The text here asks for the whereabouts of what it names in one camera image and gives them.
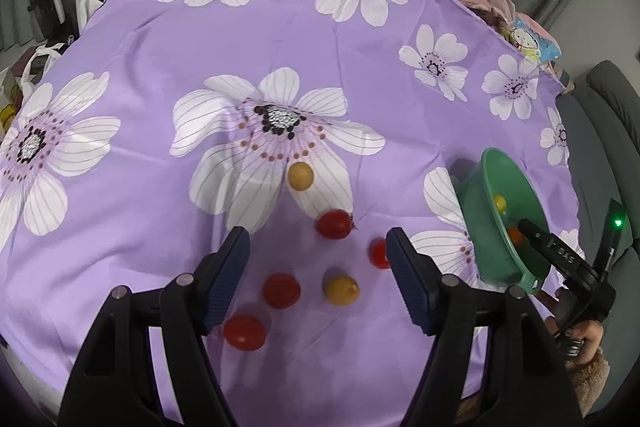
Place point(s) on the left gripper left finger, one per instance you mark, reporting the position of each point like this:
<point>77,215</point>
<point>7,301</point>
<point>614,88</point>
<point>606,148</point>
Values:
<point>112,382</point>

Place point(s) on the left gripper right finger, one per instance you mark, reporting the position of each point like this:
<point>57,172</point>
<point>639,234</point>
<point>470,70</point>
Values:
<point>525,382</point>

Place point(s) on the large orange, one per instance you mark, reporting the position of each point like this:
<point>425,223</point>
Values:
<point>516,237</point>

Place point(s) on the green plastic bowl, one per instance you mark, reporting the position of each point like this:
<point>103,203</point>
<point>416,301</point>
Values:
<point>498,261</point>

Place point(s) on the red cherry tomato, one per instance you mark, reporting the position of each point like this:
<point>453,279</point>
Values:
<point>244,332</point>
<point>377,254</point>
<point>281,291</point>
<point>334,224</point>

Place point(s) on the person right hand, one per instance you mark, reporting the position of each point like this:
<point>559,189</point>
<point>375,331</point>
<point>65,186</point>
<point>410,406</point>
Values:
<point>590,332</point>

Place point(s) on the small tan longan fruit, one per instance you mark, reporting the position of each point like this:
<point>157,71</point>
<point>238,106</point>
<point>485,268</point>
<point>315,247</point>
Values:
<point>341,290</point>
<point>300,176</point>

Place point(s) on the grey sofa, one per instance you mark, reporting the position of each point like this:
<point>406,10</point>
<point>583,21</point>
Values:
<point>601,115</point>

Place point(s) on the blue cartoon plush pillow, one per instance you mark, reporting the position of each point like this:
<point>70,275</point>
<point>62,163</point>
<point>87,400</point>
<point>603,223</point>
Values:
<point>533,40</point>

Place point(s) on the white plastic bag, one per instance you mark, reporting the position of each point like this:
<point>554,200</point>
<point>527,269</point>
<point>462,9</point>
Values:
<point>38,65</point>

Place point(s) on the purple floral tablecloth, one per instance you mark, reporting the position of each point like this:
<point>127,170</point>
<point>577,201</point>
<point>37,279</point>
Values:
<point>169,122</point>

